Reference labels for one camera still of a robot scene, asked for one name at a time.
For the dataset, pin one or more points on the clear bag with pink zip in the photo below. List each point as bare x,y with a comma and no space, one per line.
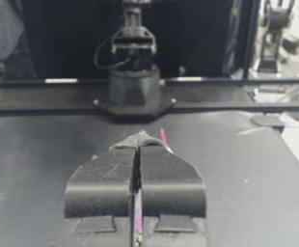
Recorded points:
137,222

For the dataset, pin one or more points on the person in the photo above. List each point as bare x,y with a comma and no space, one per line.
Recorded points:
4,32

